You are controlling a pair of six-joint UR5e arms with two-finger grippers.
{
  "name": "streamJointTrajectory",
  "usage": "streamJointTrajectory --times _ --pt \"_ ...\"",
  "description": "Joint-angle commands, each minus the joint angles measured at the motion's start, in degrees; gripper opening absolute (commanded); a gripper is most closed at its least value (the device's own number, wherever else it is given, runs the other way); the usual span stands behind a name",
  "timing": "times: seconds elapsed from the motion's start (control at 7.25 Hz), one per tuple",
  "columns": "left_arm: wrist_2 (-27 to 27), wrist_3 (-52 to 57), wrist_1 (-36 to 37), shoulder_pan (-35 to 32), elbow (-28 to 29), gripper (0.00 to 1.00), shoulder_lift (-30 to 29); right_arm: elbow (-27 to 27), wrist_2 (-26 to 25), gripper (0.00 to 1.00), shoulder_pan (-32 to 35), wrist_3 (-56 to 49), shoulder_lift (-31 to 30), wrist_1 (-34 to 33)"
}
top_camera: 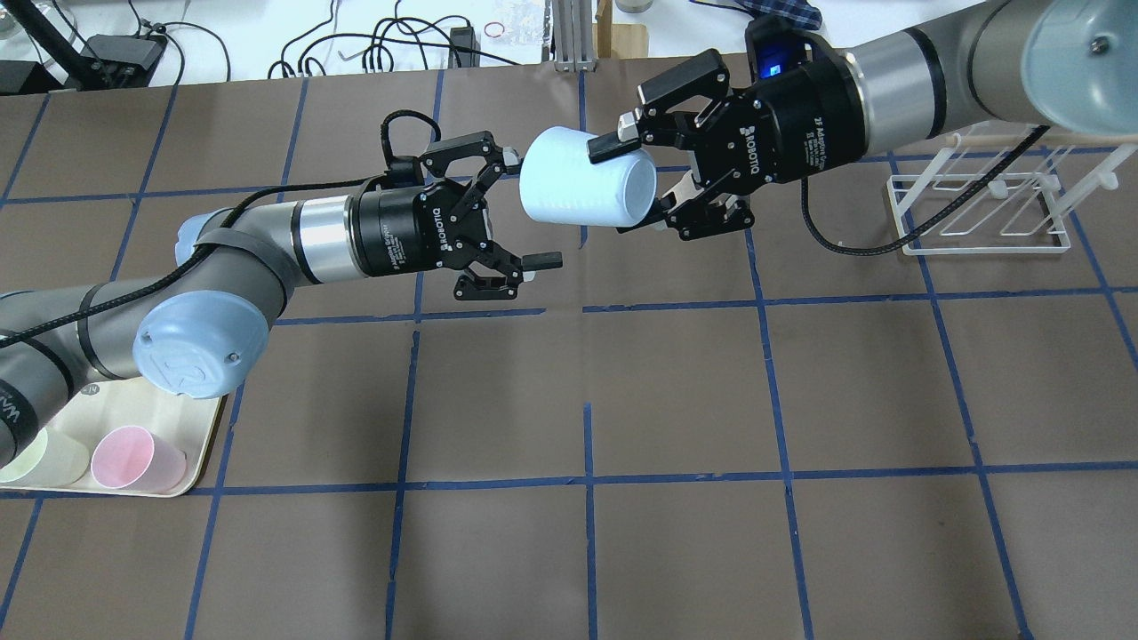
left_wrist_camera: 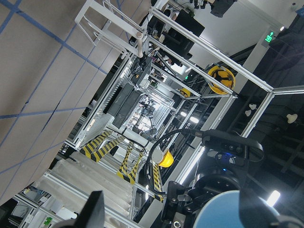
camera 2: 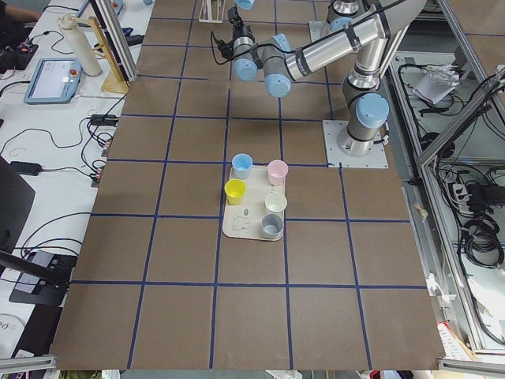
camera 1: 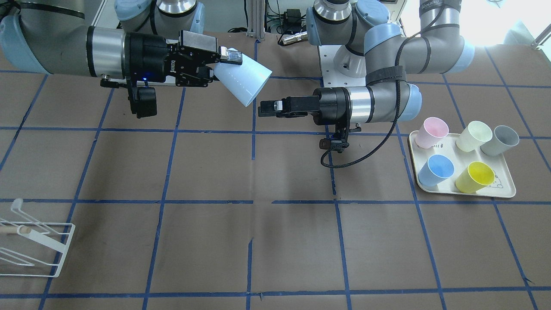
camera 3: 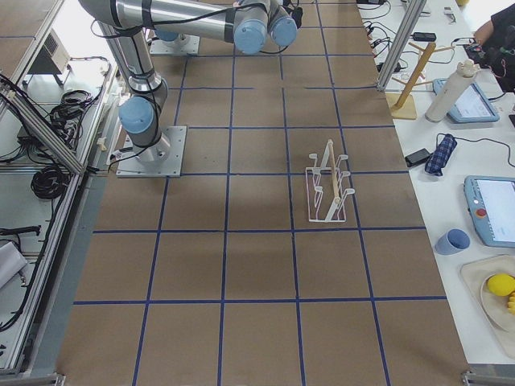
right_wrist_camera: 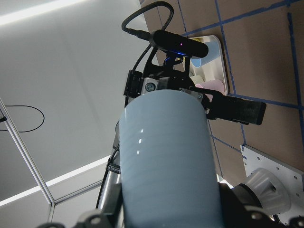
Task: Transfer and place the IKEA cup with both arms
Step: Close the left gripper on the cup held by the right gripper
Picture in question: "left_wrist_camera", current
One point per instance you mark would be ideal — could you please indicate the yellow hard hat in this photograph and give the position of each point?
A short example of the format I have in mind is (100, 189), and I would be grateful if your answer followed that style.
(223, 76)

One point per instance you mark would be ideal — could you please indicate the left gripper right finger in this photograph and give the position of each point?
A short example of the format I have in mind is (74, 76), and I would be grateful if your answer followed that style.
(289, 222)

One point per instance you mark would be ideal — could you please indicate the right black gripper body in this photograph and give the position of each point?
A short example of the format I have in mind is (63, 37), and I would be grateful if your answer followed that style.
(182, 204)

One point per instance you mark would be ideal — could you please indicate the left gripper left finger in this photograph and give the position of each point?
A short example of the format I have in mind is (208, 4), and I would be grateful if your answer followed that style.
(91, 216)

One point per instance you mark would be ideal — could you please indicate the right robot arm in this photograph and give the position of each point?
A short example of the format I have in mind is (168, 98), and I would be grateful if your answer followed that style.
(187, 150)

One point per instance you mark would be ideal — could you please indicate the white wire cup rack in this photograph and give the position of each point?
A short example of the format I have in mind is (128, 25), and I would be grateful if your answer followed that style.
(113, 18)

